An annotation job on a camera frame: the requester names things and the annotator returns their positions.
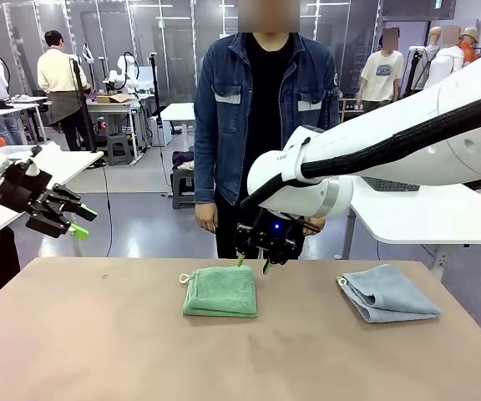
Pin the black tripod pole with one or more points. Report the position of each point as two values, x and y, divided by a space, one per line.
86 117

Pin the person in denim jacket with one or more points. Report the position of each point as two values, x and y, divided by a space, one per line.
224 125

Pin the mannequin in white top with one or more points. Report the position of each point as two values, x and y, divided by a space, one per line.
445 67

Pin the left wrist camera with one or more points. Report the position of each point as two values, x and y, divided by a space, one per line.
33 168

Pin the person in white printed t-shirt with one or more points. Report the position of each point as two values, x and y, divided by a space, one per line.
380 75

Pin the pile of dark clothes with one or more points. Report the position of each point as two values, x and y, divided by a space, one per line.
182 158

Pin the grey plastic stool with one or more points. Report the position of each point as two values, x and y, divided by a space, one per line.
182 175
119 140

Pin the black pole on white base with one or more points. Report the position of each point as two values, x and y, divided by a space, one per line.
155 96

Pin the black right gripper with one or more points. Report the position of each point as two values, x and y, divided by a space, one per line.
276 229

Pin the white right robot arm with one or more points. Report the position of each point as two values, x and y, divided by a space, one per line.
391 121

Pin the green towel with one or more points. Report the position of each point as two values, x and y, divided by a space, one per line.
224 290

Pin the person in cream shirt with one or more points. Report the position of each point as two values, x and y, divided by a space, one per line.
57 75

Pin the person's right hand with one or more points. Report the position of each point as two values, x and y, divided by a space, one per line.
206 217

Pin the person's right forearm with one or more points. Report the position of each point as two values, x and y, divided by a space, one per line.
205 175

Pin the open cardboard box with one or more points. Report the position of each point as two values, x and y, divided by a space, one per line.
113 99

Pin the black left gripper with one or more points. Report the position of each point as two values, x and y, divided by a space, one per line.
25 188

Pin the light blue towel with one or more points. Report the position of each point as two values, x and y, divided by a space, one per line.
391 298

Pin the black keyboard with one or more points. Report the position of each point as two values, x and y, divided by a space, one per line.
391 184

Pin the person's left hand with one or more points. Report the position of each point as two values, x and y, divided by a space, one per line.
313 226

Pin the white background table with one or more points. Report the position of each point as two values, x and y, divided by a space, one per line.
178 112

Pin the mannequin with hat, orange top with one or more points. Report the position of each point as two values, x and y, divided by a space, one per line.
468 50

